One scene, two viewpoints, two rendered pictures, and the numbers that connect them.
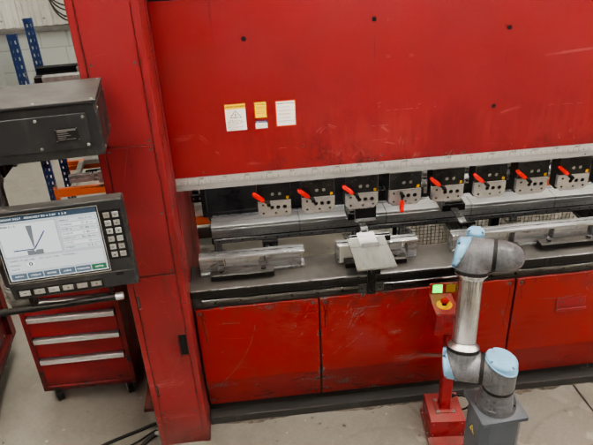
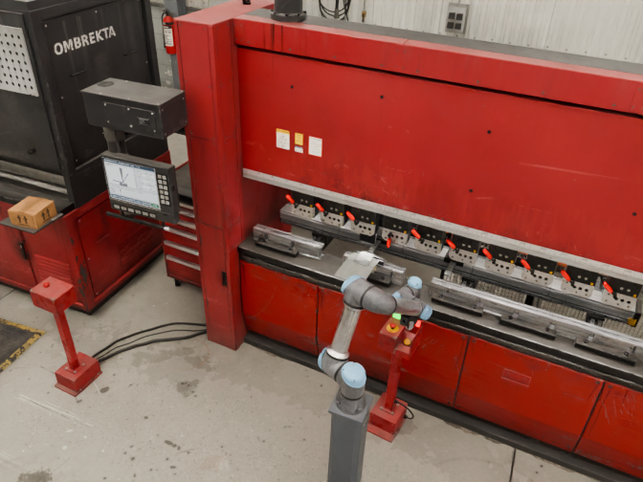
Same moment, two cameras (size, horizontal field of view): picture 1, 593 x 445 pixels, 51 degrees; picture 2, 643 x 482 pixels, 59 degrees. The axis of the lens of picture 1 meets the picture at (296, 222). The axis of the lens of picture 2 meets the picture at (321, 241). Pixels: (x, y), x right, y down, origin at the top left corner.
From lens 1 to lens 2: 1.56 m
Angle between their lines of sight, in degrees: 25
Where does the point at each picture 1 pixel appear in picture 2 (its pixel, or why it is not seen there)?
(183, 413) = (221, 324)
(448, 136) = (432, 202)
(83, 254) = (146, 195)
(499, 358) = (350, 370)
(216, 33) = (276, 78)
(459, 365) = (325, 362)
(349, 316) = (338, 309)
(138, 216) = (204, 184)
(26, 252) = (119, 183)
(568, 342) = (512, 409)
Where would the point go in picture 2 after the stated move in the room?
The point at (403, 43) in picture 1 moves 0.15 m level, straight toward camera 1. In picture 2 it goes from (402, 120) to (385, 129)
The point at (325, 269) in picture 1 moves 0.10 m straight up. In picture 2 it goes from (330, 268) to (330, 254)
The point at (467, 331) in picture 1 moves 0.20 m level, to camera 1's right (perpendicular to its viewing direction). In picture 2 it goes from (337, 341) to (374, 358)
